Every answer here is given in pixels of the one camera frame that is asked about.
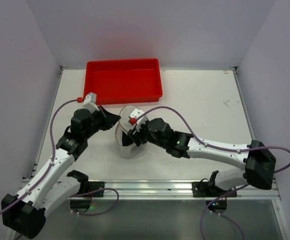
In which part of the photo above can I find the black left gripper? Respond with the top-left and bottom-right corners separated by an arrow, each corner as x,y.
83,105 -> 121,140

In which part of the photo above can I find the white mesh laundry bag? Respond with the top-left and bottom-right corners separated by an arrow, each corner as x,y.
115,105 -> 148,159

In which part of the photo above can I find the black bra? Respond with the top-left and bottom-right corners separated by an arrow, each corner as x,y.
121,132 -> 134,147

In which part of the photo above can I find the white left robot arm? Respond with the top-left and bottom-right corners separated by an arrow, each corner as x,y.
1,106 -> 121,239

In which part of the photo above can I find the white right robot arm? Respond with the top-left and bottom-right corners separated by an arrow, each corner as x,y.
127,117 -> 276,197

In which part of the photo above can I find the red plastic bin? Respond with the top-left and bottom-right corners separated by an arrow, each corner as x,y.
83,58 -> 163,105

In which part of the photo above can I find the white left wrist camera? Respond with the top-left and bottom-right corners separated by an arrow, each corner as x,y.
76,92 -> 99,113

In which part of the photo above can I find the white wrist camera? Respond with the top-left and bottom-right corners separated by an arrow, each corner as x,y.
128,108 -> 148,132
76,92 -> 99,113

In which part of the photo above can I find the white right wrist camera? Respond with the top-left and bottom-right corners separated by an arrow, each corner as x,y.
128,108 -> 148,132

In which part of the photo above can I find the aluminium mounting rail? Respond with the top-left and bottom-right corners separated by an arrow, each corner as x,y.
17,177 -> 282,201

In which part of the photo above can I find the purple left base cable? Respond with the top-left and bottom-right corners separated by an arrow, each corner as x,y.
69,189 -> 118,217

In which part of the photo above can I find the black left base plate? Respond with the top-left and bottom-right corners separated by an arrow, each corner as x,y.
74,180 -> 105,198

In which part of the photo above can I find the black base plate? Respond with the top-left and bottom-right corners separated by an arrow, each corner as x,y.
74,180 -> 105,198
191,181 -> 237,198

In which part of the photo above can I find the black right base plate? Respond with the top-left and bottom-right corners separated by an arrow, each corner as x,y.
191,181 -> 237,198

